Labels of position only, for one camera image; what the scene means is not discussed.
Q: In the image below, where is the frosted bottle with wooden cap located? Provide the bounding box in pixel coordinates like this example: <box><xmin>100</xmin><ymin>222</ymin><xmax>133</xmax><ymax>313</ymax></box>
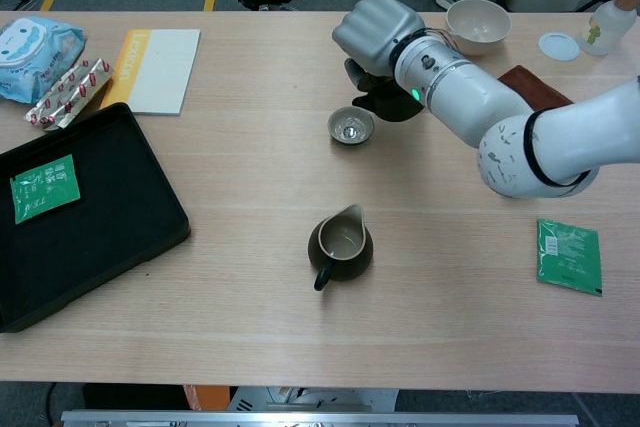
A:
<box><xmin>579</xmin><ymin>0</ymin><xmax>640</xmax><ymax>57</ymax></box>

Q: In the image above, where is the orange panel under table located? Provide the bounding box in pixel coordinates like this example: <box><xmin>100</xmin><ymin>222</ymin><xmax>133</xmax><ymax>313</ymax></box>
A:
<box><xmin>183</xmin><ymin>384</ymin><xmax>231</xmax><ymax>412</ymax></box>

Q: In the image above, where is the black rectangular tray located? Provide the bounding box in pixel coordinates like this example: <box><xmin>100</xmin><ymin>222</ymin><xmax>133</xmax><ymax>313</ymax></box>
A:
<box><xmin>0</xmin><ymin>102</ymin><xmax>192</xmax><ymax>334</ymax></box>

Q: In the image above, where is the yellow and white Lexicon book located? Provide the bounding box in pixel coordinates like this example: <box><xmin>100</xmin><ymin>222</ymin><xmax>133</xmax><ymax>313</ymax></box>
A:
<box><xmin>99</xmin><ymin>28</ymin><xmax>202</xmax><ymax>117</ymax></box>

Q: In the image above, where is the dark ceramic pitcher with handle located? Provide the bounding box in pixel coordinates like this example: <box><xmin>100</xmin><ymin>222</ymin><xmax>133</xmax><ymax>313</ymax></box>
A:
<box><xmin>307</xmin><ymin>203</ymin><xmax>374</xmax><ymax>292</ymax></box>

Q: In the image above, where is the green tea packet with barcode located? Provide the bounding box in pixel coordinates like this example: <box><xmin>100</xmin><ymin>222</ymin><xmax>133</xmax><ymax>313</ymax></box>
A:
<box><xmin>535</xmin><ymin>217</ymin><xmax>604</xmax><ymax>297</ymax></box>

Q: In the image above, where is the aluminium rail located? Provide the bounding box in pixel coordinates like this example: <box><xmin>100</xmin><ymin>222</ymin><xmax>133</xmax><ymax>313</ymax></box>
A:
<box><xmin>60</xmin><ymin>410</ymin><xmax>580</xmax><ymax>427</ymax></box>

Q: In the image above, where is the silver red snack packet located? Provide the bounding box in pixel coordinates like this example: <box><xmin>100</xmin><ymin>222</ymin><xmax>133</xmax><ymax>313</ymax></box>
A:
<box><xmin>23</xmin><ymin>57</ymin><xmax>114</xmax><ymax>132</ymax></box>

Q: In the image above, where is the robot base chassis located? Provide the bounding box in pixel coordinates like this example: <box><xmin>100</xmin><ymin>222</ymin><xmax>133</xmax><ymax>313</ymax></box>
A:
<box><xmin>229</xmin><ymin>386</ymin><xmax>399</xmax><ymax>412</ymax></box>

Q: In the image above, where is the black teapot with loop handle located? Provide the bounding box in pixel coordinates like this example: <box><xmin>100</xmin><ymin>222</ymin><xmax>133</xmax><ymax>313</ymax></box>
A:
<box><xmin>351</xmin><ymin>74</ymin><xmax>426</xmax><ymax>123</ymax></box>

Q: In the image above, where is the white round lid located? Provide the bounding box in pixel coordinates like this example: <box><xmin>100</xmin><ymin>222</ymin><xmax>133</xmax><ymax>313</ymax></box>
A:
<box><xmin>538</xmin><ymin>31</ymin><xmax>581</xmax><ymax>62</ymax></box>

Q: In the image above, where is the cream bowl with spout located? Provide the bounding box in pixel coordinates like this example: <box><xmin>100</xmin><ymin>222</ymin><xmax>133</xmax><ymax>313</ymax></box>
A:
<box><xmin>445</xmin><ymin>0</ymin><xmax>513</xmax><ymax>56</ymax></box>

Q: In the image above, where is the grey ceramic strainer bowl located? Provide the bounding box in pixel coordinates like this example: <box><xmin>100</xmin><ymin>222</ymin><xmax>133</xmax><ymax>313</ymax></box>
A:
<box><xmin>327</xmin><ymin>106</ymin><xmax>376</xmax><ymax>147</ymax></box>

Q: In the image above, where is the green tea packet white lettering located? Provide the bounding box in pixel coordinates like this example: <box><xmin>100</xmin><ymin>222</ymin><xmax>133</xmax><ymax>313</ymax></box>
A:
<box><xmin>10</xmin><ymin>154</ymin><xmax>82</xmax><ymax>226</ymax></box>

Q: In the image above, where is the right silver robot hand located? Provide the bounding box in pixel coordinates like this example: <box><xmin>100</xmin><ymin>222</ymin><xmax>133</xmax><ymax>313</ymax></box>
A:
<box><xmin>332</xmin><ymin>0</ymin><xmax>427</xmax><ymax>92</ymax></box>

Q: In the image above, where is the blue wet wipes pack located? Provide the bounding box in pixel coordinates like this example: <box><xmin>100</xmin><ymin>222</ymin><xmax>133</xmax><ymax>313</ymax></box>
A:
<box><xmin>0</xmin><ymin>17</ymin><xmax>87</xmax><ymax>105</ymax></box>

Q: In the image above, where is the brown folded cloth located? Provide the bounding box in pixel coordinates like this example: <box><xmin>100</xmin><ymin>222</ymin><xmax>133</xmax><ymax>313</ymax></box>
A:
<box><xmin>497</xmin><ymin>64</ymin><xmax>574</xmax><ymax>111</ymax></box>

